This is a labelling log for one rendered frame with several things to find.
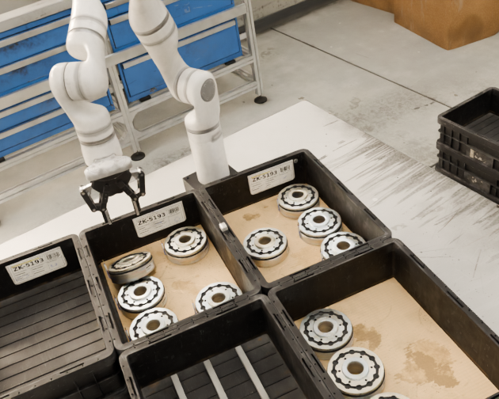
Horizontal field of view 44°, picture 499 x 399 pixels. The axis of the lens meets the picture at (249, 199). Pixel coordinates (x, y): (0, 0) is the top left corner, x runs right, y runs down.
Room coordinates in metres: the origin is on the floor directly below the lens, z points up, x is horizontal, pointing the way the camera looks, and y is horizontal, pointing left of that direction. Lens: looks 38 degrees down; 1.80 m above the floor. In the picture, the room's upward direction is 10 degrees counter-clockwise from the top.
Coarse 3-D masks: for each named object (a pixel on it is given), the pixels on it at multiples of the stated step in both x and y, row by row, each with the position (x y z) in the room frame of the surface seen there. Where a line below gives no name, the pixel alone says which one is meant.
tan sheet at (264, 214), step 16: (256, 208) 1.22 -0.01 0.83; (272, 208) 1.21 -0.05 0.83; (240, 224) 1.17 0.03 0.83; (256, 224) 1.16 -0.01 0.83; (272, 224) 1.15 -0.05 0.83; (288, 224) 1.14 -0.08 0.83; (240, 240) 1.11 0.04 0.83; (288, 240) 1.08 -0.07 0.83; (288, 256) 1.03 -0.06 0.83; (304, 256) 1.02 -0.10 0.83; (320, 256) 1.01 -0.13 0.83; (272, 272) 0.98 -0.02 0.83; (288, 272) 0.98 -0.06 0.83
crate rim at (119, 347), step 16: (192, 192) 1.20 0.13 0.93; (144, 208) 1.17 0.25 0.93; (208, 208) 1.13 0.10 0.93; (80, 240) 1.10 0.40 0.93; (224, 240) 1.01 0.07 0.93; (240, 256) 0.95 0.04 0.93; (96, 272) 0.98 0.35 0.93; (96, 288) 0.93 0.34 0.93; (256, 288) 0.85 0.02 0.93; (224, 304) 0.83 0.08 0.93; (112, 320) 0.83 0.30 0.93; (192, 320) 0.80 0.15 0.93; (112, 336) 0.79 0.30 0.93; (144, 336) 0.78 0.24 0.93
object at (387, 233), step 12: (288, 156) 1.28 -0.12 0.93; (312, 156) 1.26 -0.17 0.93; (252, 168) 1.26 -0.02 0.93; (324, 168) 1.20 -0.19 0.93; (216, 180) 1.23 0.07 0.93; (228, 180) 1.23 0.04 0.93; (336, 180) 1.14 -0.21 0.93; (204, 192) 1.19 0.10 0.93; (348, 192) 1.09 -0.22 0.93; (360, 204) 1.04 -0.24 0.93; (216, 216) 1.09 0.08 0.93; (372, 216) 1.00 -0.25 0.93; (384, 228) 0.95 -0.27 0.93; (372, 240) 0.92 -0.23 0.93; (240, 252) 0.96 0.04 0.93; (348, 252) 0.90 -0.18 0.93; (312, 264) 0.88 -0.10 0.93; (324, 264) 0.88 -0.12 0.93; (288, 276) 0.86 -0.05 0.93; (264, 288) 0.85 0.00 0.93
